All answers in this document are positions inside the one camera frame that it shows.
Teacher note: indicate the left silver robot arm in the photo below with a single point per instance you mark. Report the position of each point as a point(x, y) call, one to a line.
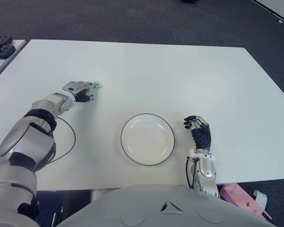
point(26, 142)

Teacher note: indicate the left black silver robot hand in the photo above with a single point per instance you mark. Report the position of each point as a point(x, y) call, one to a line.
point(78, 87)

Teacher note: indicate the white side table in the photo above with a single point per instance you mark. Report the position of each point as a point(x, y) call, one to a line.
point(7, 62)

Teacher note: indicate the grey robot torso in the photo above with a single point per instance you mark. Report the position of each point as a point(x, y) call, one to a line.
point(156, 208)

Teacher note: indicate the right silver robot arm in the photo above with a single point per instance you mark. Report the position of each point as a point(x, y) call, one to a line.
point(207, 172)

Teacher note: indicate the white plate with black rim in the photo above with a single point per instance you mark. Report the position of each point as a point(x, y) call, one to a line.
point(146, 139)

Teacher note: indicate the pink cardboard box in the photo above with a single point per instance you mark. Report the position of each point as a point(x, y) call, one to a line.
point(239, 197)

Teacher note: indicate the black game controller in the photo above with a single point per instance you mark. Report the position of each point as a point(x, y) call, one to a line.
point(2, 51)
point(0, 40)

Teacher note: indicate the white paper tag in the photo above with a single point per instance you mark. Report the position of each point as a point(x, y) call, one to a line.
point(261, 198)

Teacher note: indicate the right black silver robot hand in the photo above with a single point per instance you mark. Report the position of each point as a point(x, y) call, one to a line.
point(202, 137)

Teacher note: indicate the green toothpaste tube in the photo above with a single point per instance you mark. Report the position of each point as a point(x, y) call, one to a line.
point(97, 86)

